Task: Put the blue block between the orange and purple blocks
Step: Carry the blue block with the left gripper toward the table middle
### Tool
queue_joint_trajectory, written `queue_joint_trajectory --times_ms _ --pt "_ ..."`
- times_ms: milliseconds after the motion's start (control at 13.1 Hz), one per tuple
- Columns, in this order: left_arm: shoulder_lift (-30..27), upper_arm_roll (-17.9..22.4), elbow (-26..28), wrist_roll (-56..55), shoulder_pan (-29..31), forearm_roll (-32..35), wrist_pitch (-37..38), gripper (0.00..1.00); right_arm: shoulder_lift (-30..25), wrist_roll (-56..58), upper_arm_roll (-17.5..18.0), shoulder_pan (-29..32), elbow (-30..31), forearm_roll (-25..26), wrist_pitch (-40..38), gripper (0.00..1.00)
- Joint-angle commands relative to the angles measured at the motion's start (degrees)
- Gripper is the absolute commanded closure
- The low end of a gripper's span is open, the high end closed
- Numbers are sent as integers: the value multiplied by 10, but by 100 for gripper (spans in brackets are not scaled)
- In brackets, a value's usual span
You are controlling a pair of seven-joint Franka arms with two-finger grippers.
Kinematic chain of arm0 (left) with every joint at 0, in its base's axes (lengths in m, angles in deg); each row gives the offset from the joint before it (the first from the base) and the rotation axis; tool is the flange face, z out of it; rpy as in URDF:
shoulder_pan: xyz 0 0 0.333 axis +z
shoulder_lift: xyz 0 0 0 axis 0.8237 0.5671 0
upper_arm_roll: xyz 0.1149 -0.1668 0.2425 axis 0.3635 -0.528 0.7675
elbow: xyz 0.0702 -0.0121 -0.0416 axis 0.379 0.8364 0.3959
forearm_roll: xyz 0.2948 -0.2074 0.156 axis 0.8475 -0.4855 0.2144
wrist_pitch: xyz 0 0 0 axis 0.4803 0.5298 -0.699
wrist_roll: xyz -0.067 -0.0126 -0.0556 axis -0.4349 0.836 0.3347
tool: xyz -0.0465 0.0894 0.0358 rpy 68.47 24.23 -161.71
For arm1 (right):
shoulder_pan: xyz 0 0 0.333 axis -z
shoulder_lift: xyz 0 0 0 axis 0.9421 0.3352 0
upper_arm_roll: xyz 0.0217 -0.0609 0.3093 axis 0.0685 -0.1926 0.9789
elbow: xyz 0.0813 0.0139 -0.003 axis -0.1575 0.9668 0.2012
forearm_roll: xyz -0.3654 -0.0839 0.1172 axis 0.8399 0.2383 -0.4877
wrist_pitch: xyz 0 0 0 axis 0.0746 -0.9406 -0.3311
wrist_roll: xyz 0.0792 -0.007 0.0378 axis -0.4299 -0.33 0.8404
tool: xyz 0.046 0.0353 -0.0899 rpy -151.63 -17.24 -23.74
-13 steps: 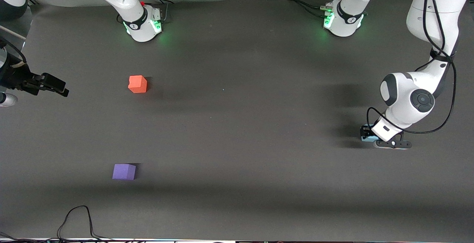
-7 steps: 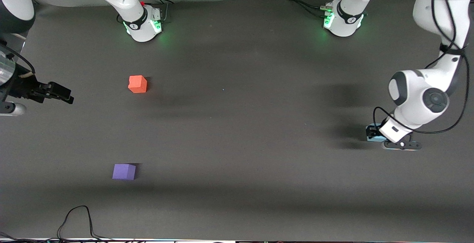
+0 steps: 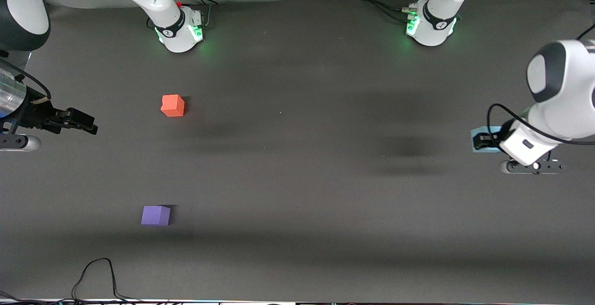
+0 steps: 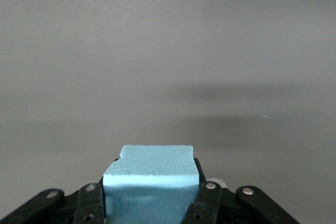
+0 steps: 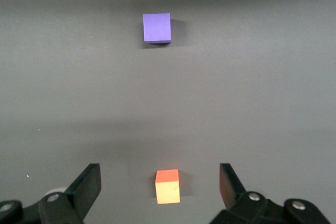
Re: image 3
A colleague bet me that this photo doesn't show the light blue foam block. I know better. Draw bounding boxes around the light blue foam block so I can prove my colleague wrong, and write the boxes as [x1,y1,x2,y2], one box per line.
[470,126,504,153]

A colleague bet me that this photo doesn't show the orange foam block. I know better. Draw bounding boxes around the orange foam block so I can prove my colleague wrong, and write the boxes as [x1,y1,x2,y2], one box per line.
[161,94,185,118]

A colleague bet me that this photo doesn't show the purple foam block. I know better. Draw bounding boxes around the purple foam block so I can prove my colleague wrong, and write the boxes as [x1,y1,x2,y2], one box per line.
[141,206,172,227]

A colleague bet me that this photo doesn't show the dark grey table mat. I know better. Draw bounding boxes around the dark grey table mat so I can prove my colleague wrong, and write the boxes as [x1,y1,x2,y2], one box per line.
[0,0,595,304]

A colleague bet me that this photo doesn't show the black looped cable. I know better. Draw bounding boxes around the black looped cable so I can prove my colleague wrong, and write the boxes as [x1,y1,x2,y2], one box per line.
[71,258,142,304]

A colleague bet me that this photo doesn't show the black left arm base cables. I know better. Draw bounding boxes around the black left arm base cables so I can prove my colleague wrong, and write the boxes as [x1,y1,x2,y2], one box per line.
[351,0,436,23]

